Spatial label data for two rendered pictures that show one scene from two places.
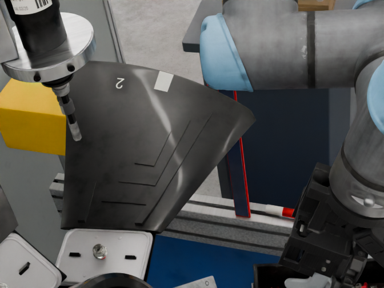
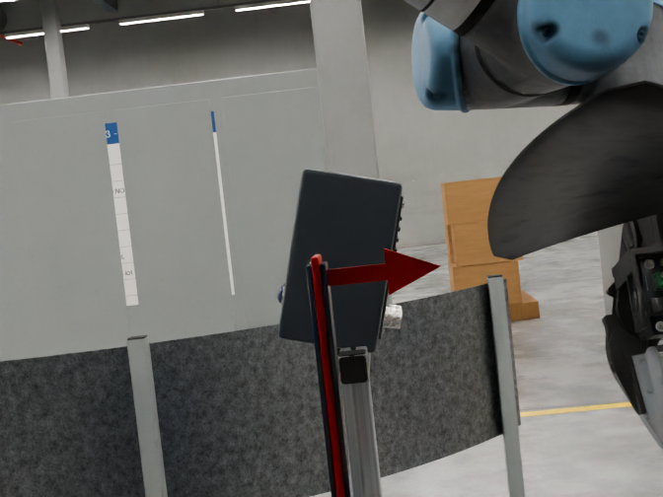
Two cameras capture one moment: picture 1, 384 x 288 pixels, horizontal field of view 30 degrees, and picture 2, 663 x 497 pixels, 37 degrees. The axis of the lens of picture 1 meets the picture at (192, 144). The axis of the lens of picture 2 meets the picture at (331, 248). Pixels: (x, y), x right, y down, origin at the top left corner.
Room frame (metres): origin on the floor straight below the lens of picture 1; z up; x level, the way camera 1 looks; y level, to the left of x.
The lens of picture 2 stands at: (0.93, 0.42, 1.22)
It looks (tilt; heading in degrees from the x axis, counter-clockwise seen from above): 3 degrees down; 248
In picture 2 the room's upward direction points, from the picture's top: 6 degrees counter-clockwise
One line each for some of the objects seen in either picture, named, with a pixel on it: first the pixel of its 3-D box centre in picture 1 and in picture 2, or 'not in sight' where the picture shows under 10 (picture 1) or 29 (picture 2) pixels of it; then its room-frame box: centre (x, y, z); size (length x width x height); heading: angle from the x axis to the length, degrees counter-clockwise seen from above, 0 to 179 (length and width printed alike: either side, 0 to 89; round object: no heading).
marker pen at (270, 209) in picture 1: (310, 216); not in sight; (0.72, -0.16, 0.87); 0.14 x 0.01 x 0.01; 62
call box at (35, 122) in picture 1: (57, 115); not in sight; (0.89, 0.20, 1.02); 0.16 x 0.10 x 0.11; 65
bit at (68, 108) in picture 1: (69, 114); not in sight; (0.44, 0.09, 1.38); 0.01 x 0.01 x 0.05
